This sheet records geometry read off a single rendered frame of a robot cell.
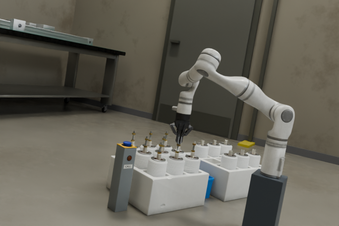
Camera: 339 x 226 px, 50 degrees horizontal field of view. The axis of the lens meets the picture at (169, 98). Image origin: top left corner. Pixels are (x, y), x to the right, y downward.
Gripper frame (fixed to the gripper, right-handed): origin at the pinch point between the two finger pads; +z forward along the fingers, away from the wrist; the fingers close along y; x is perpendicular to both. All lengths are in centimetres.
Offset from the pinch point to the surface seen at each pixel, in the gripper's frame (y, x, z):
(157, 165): -12.2, -9.2, 11.7
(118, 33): 8, 329, -71
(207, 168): 29.2, 22.8, 20.8
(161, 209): -7.6, -11.5, 33.0
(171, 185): -3.9, -9.9, 21.1
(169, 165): -3.8, -2.7, 13.0
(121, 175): -29.8, -11.9, 16.9
